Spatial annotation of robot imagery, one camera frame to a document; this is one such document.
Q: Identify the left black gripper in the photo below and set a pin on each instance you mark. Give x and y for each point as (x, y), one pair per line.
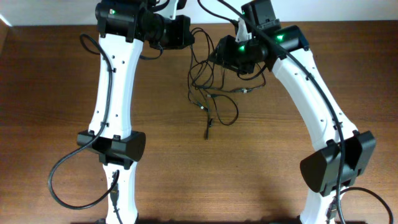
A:
(181, 35)

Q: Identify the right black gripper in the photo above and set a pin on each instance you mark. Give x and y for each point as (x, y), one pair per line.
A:
(222, 52)

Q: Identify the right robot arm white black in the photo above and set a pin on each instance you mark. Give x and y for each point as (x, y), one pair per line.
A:
(341, 152)

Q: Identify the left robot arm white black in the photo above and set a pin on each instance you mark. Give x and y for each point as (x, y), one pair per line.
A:
(123, 28)

